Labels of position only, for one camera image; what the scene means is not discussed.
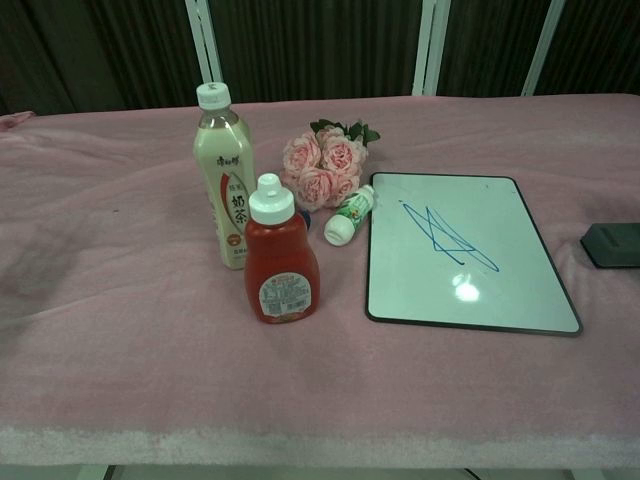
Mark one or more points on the black whiteboard eraser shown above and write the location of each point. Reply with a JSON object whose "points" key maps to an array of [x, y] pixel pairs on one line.
{"points": [[615, 245]]}

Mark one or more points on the white board with black rim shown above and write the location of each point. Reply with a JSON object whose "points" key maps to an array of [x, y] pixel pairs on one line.
{"points": [[500, 200]]}

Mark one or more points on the small green white bottle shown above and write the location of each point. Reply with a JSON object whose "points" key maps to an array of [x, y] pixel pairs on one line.
{"points": [[350, 212]]}

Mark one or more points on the red ketchup squeeze bottle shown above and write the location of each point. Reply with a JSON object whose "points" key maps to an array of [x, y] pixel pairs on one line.
{"points": [[280, 250]]}

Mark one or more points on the pink artificial rose bouquet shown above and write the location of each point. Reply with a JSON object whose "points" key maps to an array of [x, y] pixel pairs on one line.
{"points": [[320, 155]]}

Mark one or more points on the milk tea bottle white cap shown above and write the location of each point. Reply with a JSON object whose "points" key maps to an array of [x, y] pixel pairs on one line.
{"points": [[222, 150]]}

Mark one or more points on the pink velvet tablecloth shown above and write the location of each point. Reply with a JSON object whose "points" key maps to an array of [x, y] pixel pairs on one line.
{"points": [[125, 300]]}

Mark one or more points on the white frame post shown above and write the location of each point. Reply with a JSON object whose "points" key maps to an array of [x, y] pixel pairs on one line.
{"points": [[545, 45], [207, 40], [429, 45]]}

